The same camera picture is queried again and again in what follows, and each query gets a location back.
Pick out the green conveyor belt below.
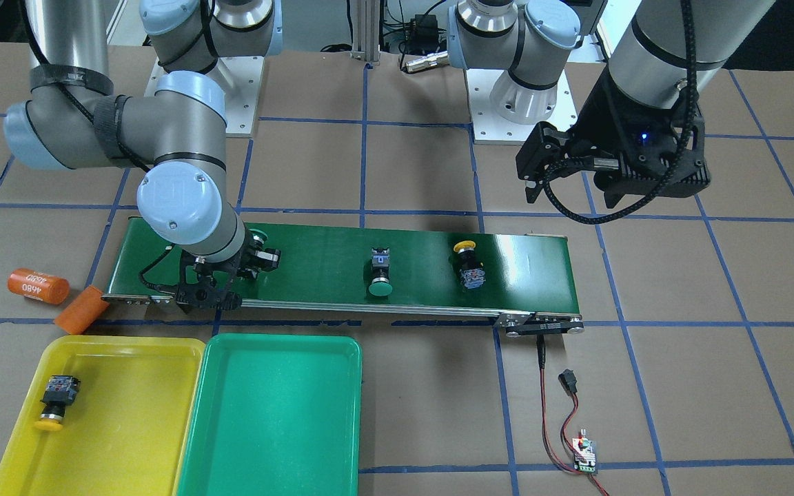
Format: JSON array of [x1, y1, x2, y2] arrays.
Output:
[[103, 218, 584, 336]]

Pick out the orange cylinder with 4680 print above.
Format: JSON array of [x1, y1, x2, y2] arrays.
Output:
[[7, 267, 70, 305]]

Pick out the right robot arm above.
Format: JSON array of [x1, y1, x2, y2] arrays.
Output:
[[3, 1, 580, 318]]

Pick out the red black wire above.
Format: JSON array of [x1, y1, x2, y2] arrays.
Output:
[[537, 334, 611, 496]]

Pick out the small controller circuit board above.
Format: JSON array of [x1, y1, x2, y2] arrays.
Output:
[[570, 429, 599, 476]]

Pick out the green plastic tray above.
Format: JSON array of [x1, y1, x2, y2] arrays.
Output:
[[177, 333, 363, 495]]

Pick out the yellow plastic tray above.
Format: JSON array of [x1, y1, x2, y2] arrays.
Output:
[[0, 335, 205, 495]]

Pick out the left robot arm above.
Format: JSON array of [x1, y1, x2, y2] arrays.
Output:
[[447, 1, 772, 208]]

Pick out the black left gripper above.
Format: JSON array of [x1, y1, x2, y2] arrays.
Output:
[[516, 69, 687, 209]]

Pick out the aluminium frame post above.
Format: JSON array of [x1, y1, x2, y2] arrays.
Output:
[[349, 0, 382, 66]]

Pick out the green push button switch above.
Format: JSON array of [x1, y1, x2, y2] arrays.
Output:
[[367, 247, 394, 298]]

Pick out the yellow push button switch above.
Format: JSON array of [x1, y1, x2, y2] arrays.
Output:
[[32, 375, 81, 431]]

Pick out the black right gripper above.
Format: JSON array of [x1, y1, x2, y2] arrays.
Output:
[[176, 239, 281, 311]]

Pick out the black power adapter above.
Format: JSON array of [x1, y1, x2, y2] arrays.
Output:
[[404, 14, 440, 54]]

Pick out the plain orange cylinder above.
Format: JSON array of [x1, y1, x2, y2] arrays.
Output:
[[53, 285, 110, 335]]

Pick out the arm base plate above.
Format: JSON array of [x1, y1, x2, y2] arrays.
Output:
[[465, 69, 578, 145], [145, 55, 263, 138]]

